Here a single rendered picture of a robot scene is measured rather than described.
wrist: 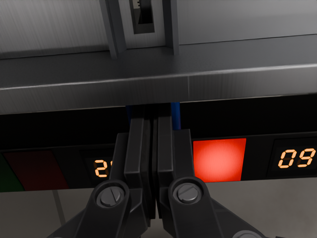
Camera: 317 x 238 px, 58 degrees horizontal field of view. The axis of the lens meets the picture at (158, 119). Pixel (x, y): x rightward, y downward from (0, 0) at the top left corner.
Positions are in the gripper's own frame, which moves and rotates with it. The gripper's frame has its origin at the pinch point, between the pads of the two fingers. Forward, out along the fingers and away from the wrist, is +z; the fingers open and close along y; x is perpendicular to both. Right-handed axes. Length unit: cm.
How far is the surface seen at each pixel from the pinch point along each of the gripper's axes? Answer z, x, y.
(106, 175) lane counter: 3.6, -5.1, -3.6
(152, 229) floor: 35, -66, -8
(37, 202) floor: 41, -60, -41
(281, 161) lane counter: 3.6, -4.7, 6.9
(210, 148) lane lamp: 3.6, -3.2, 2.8
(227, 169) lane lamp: 3.6, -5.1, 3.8
